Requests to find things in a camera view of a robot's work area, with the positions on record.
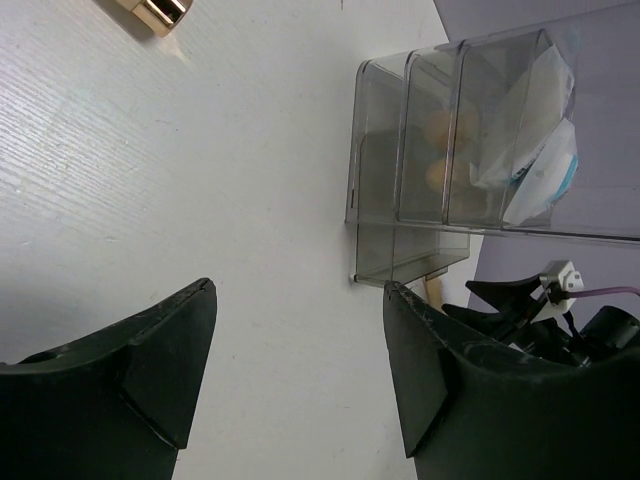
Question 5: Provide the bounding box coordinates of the white blue sachet packet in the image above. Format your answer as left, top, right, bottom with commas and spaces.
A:
470, 45, 575, 189

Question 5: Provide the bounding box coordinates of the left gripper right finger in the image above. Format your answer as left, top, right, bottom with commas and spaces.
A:
383, 282, 639, 479

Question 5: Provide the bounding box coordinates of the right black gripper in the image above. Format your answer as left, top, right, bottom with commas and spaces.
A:
444, 276, 639, 367

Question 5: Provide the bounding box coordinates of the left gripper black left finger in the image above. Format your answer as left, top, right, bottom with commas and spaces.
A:
1, 278, 217, 479

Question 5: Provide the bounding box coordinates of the beige rose-gold lipstick pen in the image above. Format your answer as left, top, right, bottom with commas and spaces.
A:
424, 278, 443, 310

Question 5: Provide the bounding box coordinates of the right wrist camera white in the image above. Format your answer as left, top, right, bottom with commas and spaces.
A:
534, 260, 584, 321

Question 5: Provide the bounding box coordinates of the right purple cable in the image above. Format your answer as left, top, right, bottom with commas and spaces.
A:
574, 285, 640, 301

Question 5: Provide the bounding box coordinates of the beige makeup sponge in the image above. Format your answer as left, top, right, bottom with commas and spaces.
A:
425, 157, 472, 193
423, 107, 479, 152

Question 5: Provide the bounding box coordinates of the beige makeup tube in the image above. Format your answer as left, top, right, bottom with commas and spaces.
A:
97, 0, 194, 38

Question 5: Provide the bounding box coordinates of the clear acrylic organizer box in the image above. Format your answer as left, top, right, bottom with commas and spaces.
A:
346, 1, 639, 286

